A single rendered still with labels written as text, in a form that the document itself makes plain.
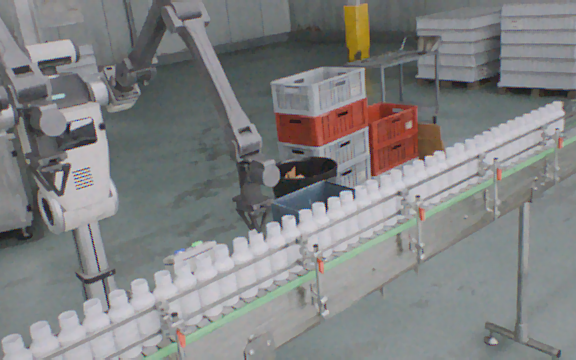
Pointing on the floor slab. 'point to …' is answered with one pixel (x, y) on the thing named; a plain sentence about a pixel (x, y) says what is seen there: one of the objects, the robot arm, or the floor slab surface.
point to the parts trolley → (402, 73)
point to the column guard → (357, 32)
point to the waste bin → (328, 168)
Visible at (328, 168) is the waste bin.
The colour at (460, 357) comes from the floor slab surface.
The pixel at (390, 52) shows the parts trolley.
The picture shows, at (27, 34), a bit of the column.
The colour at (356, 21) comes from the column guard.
